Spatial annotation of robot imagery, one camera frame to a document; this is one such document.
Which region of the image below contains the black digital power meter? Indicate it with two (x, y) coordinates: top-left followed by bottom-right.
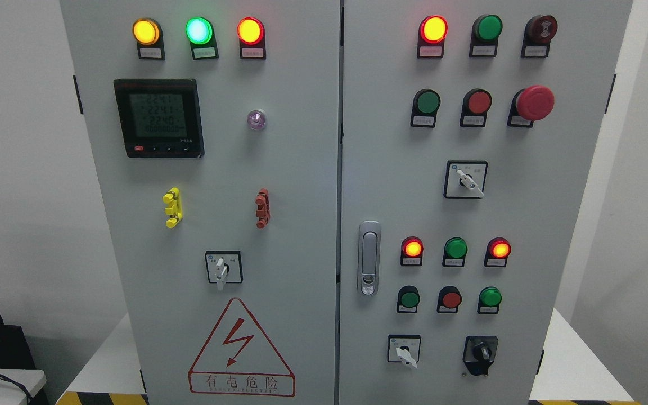
(113, 79), (205, 159)

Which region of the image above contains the black selector knob switch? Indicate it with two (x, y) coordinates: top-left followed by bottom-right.
(462, 335), (498, 376)

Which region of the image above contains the red lit indicator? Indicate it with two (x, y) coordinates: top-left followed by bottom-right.
(417, 15), (448, 59)
(484, 237), (512, 267)
(399, 236), (424, 267)

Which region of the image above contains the green lit indicator light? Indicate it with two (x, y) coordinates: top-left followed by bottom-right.
(186, 16), (219, 61)

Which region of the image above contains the white rotary switch door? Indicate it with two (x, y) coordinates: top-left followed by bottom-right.
(205, 251), (244, 291)

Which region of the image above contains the red lit indicator top right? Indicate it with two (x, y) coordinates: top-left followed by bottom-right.
(417, 15), (448, 59)

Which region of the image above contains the white rotary switch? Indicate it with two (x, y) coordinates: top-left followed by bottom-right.
(443, 160), (488, 199)
(386, 334), (421, 370)

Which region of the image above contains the small clear purple lamp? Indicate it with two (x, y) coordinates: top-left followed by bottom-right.
(246, 109), (267, 131)

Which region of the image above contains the white rotary switch upper right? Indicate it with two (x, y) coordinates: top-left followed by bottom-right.
(443, 160), (488, 199)

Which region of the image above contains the green push button top row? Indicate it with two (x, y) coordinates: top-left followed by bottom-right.
(470, 15), (502, 57)

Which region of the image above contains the green push button lower left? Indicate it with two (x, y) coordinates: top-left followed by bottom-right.
(397, 285), (421, 313)

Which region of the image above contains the red indicator light left door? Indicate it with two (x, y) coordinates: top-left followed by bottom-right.
(237, 16), (267, 60)

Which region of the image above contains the white rotary switch bottom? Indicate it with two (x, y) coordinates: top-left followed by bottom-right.
(386, 334), (421, 370)

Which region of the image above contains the yellow terminal connector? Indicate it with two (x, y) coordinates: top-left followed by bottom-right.
(162, 187), (183, 228)

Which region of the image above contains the red emergency stop button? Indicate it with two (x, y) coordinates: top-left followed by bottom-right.
(507, 84), (555, 128)

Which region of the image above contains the grey cabinet left door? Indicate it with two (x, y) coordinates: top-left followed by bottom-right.
(61, 1), (340, 404)

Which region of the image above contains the red push button second row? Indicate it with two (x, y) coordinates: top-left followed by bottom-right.
(460, 89), (493, 127)

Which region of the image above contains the grey cabinet door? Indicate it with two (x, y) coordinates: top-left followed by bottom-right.
(339, 1), (632, 404)
(61, 1), (340, 404)

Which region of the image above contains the grey cabinet right door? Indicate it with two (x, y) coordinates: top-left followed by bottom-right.
(339, 1), (632, 404)

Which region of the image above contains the green push button lower right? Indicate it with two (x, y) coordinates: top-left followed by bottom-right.
(476, 286), (502, 314)

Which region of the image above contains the red terminal connector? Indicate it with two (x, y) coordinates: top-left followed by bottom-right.
(255, 188), (271, 229)

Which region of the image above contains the white box bottom left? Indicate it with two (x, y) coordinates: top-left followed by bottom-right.
(0, 369), (49, 404)

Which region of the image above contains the red push button lower middle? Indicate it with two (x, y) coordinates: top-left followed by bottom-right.
(436, 286), (462, 313)

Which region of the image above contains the dark red buzzer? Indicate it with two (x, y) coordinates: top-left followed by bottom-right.
(520, 15), (558, 58)

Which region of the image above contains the silver door handle lock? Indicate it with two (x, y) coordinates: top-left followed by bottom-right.
(357, 220), (381, 296)

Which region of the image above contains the red electric hazard warning sticker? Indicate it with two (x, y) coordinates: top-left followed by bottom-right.
(188, 297), (296, 397)

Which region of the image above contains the green indicator lower middle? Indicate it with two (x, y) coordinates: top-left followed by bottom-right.
(442, 237), (468, 268)

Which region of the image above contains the red lit indicator lower left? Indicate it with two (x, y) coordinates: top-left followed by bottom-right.
(399, 236), (424, 267)

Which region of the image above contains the yellow indicator light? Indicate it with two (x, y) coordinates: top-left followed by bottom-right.
(133, 17), (165, 61)

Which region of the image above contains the red lit indicator lower right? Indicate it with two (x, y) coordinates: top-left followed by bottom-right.
(484, 237), (512, 267)

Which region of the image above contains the black cable bottom left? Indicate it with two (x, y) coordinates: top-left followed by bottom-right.
(0, 360), (35, 405)

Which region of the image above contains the green push button second row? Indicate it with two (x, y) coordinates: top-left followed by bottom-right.
(411, 89), (442, 128)

